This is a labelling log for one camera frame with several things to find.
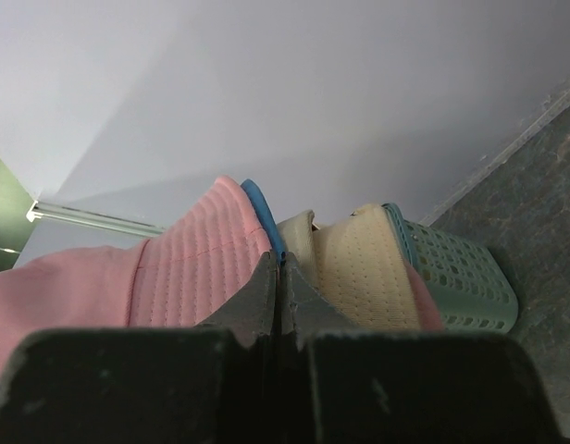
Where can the beige hat in basket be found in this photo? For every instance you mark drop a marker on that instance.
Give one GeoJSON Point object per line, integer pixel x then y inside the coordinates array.
{"type": "Point", "coordinates": [362, 273]}

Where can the pink beige bucket hat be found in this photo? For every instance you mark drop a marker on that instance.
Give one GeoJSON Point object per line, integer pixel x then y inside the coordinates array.
{"type": "Point", "coordinates": [176, 279]}

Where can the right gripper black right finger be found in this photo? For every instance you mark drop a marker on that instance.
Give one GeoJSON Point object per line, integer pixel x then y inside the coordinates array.
{"type": "Point", "coordinates": [347, 385]}

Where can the peach bucket hat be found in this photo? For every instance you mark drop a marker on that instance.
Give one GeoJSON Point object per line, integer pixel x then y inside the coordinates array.
{"type": "Point", "coordinates": [297, 235]}

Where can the blue bucket hat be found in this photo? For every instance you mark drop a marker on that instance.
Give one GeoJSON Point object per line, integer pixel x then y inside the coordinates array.
{"type": "Point", "coordinates": [266, 219]}

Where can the teal plastic basket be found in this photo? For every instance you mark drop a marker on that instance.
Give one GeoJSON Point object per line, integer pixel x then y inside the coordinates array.
{"type": "Point", "coordinates": [464, 280]}

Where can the left aluminium frame post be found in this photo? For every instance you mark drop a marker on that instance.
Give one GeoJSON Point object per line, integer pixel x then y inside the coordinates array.
{"type": "Point", "coordinates": [48, 211]}

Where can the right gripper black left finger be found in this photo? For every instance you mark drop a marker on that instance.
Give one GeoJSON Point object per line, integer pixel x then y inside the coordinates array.
{"type": "Point", "coordinates": [207, 384]}

